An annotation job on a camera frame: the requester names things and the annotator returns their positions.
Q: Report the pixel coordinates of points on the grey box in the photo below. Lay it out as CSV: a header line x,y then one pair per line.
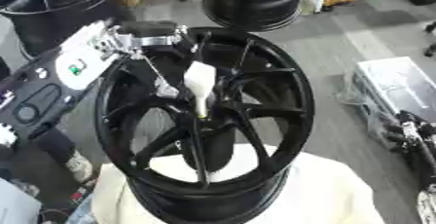
x,y
17,203

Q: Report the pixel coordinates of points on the clear plastic box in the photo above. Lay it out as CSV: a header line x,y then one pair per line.
x,y
397,85

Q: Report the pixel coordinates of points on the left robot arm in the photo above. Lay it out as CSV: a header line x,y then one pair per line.
x,y
85,56

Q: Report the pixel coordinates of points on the black spoked wheel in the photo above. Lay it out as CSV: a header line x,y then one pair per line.
x,y
284,104

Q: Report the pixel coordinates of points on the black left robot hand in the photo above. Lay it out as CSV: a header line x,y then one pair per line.
x,y
149,28

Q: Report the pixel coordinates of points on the black wheel rim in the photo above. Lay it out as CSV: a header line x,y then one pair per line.
x,y
51,17
252,0

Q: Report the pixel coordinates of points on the white cloth-covered stand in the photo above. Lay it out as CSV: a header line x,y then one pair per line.
x,y
329,189

